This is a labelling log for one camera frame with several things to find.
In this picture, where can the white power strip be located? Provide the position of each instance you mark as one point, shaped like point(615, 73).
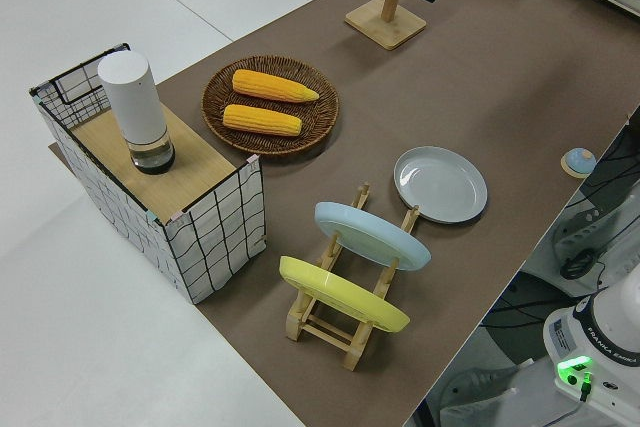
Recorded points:
point(582, 232)

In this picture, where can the blue knob on wooden base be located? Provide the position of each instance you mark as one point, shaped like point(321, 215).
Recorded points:
point(578, 162)

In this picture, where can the gray plate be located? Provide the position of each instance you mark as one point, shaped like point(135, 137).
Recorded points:
point(440, 187)

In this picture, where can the wooden plate rack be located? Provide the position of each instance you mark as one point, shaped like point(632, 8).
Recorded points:
point(325, 332)

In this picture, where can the yellow plate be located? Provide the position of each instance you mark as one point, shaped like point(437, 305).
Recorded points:
point(340, 297)

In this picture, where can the wooden mug tree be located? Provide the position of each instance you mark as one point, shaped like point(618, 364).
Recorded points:
point(385, 27)

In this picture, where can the yellow corn cob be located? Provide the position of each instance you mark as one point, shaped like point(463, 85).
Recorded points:
point(260, 119)
point(270, 85)

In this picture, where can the light blue plate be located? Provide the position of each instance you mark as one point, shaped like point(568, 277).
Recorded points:
point(370, 234)

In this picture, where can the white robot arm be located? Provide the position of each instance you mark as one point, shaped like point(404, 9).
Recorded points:
point(600, 337)

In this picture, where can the round wicker basket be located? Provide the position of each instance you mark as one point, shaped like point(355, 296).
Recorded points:
point(320, 122)

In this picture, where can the brown table mat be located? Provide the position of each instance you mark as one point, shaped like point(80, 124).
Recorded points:
point(450, 97)

